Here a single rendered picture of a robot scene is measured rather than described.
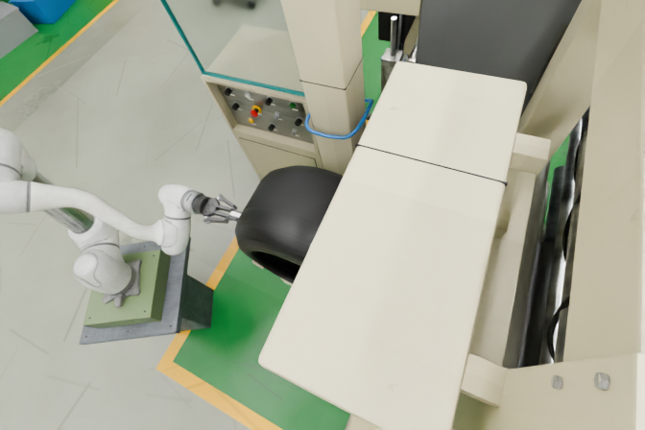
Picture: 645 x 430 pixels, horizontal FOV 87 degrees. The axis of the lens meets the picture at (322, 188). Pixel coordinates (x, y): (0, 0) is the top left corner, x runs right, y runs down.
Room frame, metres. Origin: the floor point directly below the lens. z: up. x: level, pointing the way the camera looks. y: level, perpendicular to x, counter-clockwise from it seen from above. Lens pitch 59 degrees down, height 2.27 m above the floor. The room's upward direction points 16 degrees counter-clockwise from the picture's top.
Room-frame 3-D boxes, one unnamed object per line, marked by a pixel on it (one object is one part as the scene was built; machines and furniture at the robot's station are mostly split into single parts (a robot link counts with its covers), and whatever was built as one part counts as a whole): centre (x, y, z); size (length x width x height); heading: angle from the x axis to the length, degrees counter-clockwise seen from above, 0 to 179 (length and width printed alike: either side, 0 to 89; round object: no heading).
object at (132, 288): (0.71, 1.07, 0.78); 0.22 x 0.18 x 0.06; 179
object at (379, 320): (0.23, -0.13, 1.71); 0.61 x 0.25 x 0.15; 142
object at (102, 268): (0.74, 1.07, 0.92); 0.18 x 0.16 x 0.22; 10
